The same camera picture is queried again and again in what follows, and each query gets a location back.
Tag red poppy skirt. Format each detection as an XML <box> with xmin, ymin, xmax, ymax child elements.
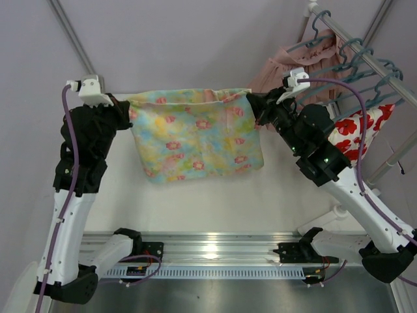
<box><xmin>328</xmin><ymin>104</ymin><xmax>395</xmax><ymax>166</ymax></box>

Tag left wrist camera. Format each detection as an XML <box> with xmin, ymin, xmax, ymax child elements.
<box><xmin>66</xmin><ymin>74</ymin><xmax>113</xmax><ymax>107</ymax></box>

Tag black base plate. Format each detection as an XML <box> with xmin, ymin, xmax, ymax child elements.
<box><xmin>130</xmin><ymin>241</ymin><xmax>164</xmax><ymax>263</ymax></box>
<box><xmin>273</xmin><ymin>242</ymin><xmax>339</xmax><ymax>264</ymax></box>

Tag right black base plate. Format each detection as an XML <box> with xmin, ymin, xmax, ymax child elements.
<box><xmin>273</xmin><ymin>242</ymin><xmax>339</xmax><ymax>264</ymax></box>

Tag pink ruffled skirt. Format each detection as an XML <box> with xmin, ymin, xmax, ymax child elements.
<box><xmin>248</xmin><ymin>29</ymin><xmax>352</xmax><ymax>93</ymax></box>

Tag white slotted cable duct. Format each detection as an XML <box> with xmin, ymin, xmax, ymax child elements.
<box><xmin>104</xmin><ymin>265</ymin><xmax>306</xmax><ymax>280</ymax></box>

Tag metal clothes rail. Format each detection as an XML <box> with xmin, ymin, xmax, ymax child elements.
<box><xmin>307</xmin><ymin>1</ymin><xmax>416</xmax><ymax>108</ymax></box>

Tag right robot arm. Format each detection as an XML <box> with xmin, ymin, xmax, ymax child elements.
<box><xmin>246</xmin><ymin>87</ymin><xmax>416</xmax><ymax>283</ymax></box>

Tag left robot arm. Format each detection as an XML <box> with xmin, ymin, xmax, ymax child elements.
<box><xmin>34</xmin><ymin>97</ymin><xmax>143</xmax><ymax>305</ymax></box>

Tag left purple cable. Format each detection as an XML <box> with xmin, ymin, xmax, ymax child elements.
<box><xmin>35</xmin><ymin>85</ymin><xmax>162</xmax><ymax>313</ymax></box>

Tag pastel floral skirt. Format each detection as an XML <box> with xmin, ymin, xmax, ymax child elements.
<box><xmin>128</xmin><ymin>88</ymin><xmax>264</xmax><ymax>183</ymax></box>

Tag teal hanger with pink skirt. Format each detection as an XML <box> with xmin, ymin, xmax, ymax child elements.
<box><xmin>285</xmin><ymin>10</ymin><xmax>336</xmax><ymax>55</ymax></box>

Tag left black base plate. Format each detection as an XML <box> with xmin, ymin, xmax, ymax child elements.
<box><xmin>130</xmin><ymin>241</ymin><xmax>164</xmax><ymax>263</ymax></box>

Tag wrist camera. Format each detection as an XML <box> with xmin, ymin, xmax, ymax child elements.
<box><xmin>276</xmin><ymin>67</ymin><xmax>310</xmax><ymax>104</ymax></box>
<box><xmin>66</xmin><ymin>74</ymin><xmax>113</xmax><ymax>107</ymax></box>

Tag aluminium mounting rail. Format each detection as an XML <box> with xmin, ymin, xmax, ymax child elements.
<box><xmin>78</xmin><ymin>231</ymin><xmax>375</xmax><ymax>263</ymax></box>

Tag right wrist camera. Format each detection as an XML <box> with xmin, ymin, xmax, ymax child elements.
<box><xmin>276</xmin><ymin>67</ymin><xmax>310</xmax><ymax>104</ymax></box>

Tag teal empty hanger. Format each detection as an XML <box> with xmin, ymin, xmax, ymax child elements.
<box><xmin>299</xmin><ymin>38</ymin><xmax>405</xmax><ymax>107</ymax></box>

